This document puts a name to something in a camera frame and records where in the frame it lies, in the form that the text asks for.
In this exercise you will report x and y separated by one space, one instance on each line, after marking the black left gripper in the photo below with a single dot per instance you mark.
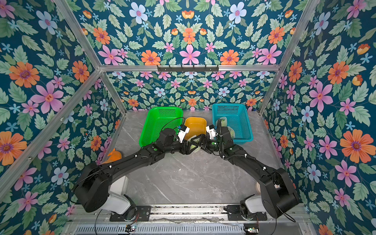
187 151

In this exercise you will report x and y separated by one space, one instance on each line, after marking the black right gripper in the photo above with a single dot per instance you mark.
208 145

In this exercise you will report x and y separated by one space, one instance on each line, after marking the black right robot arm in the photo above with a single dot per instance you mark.
277 194

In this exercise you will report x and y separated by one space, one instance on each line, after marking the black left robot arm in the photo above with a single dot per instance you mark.
93 187

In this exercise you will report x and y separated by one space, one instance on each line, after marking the yellow plastic tub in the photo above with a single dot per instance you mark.
197 126

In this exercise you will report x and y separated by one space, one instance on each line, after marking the teal plastic basket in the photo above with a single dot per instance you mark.
237 119

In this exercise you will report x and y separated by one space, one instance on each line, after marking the green plastic basket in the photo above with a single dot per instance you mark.
158 119

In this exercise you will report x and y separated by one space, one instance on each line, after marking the orange plush toy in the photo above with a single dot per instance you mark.
113 156

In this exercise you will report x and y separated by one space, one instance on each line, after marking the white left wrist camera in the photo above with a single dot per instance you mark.
183 131

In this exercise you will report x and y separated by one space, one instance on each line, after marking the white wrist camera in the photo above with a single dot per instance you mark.
183 131
211 131

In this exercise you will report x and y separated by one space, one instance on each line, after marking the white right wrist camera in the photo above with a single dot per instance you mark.
211 131

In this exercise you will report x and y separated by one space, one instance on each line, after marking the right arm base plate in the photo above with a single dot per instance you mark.
241 213

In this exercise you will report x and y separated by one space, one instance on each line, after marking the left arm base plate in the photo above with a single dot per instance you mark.
130 213

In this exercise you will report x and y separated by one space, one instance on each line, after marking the black wall hook rail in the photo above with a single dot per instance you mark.
193 68

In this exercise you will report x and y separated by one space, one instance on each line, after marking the aluminium front rail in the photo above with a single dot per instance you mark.
188 219

